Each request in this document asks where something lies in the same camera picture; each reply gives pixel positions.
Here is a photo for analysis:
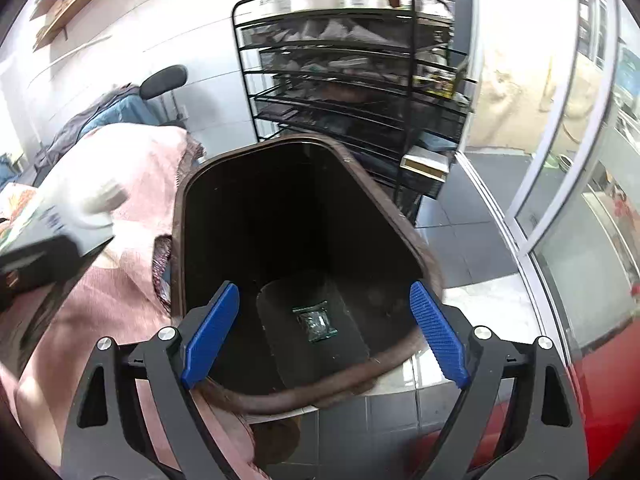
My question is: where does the small green foil packet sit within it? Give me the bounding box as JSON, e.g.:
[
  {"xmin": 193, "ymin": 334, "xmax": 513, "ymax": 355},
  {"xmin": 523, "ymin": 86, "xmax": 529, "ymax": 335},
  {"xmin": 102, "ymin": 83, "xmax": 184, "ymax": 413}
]
[{"xmin": 295, "ymin": 305, "xmax": 341, "ymax": 343}]

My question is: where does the glass sliding door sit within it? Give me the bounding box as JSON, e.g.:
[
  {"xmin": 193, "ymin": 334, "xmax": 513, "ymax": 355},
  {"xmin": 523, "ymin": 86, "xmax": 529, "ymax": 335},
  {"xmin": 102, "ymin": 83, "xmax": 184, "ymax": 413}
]
[{"xmin": 455, "ymin": 0, "xmax": 640, "ymax": 361}]

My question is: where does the black office chair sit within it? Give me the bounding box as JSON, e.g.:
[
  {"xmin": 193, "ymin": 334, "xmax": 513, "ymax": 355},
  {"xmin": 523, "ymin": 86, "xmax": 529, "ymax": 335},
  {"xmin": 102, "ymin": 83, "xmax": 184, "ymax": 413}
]
[{"xmin": 139, "ymin": 65, "xmax": 190, "ymax": 128}]

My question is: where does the white cardboard box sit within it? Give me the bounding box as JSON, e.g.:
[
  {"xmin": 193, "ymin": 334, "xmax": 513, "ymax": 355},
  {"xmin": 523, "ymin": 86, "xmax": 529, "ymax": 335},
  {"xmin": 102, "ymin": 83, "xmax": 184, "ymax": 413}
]
[{"xmin": 400, "ymin": 152, "xmax": 451, "ymax": 183}]

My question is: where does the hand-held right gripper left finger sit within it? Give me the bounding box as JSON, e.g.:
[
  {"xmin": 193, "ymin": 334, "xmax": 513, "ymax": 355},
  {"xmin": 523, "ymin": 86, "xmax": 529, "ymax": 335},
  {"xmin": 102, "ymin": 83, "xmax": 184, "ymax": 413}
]
[{"xmin": 62, "ymin": 281, "xmax": 266, "ymax": 480}]

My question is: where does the brown plastic bin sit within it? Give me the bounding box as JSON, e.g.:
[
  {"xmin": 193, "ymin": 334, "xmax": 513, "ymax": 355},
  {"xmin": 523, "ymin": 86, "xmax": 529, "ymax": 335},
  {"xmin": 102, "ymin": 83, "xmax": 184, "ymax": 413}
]
[{"xmin": 170, "ymin": 135, "xmax": 446, "ymax": 416}]

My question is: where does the black wire shelf rack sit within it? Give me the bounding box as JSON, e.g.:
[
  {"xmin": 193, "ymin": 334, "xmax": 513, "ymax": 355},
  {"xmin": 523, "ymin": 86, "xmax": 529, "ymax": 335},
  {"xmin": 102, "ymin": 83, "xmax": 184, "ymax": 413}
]
[{"xmin": 231, "ymin": 0, "xmax": 476, "ymax": 221}]

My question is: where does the pink blanket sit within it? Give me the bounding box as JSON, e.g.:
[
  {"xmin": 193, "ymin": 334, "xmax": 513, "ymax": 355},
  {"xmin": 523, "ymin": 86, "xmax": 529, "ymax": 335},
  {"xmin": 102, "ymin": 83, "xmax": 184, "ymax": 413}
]
[{"xmin": 0, "ymin": 124, "xmax": 271, "ymax": 480}]

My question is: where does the blue cloth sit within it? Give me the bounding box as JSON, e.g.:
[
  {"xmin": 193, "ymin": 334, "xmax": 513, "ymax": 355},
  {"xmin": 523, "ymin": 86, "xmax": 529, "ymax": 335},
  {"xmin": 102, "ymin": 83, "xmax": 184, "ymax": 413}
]
[{"xmin": 35, "ymin": 85, "xmax": 168, "ymax": 171}]

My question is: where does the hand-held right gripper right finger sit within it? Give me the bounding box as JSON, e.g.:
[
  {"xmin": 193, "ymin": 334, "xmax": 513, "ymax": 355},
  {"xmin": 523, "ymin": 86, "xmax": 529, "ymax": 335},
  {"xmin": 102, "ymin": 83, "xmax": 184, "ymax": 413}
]
[{"xmin": 395, "ymin": 280, "xmax": 591, "ymax": 480}]

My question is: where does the wooden wall shelf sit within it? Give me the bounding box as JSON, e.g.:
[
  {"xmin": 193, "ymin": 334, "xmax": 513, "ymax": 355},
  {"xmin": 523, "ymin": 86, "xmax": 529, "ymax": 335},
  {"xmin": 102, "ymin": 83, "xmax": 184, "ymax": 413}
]
[{"xmin": 30, "ymin": 0, "xmax": 151, "ymax": 51}]

